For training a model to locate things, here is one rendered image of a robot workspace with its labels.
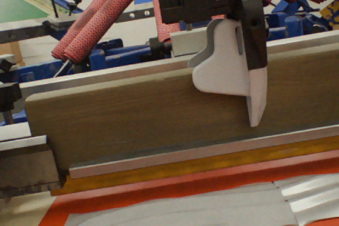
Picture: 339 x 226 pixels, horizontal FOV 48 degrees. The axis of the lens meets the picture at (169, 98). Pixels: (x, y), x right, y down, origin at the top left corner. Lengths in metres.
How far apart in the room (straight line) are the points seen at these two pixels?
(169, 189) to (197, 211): 0.07
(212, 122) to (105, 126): 0.09
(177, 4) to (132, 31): 4.18
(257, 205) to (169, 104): 0.11
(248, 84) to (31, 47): 4.48
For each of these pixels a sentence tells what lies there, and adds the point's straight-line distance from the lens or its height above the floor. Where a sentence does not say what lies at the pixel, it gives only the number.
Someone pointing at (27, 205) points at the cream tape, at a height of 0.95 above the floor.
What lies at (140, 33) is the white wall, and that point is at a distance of 4.48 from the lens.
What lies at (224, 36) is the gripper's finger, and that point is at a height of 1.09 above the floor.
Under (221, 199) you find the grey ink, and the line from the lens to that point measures 0.32.
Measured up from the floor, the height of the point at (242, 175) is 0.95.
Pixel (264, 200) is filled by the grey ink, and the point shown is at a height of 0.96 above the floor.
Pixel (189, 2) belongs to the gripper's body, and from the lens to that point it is 0.31.
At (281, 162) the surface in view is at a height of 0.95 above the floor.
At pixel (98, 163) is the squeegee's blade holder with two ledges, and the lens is 0.34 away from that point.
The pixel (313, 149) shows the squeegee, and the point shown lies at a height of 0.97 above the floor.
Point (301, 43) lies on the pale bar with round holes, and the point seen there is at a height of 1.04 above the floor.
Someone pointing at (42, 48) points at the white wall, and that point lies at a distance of 4.70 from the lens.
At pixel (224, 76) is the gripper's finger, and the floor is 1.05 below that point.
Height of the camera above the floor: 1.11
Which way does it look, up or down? 13 degrees down
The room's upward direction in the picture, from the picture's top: 10 degrees counter-clockwise
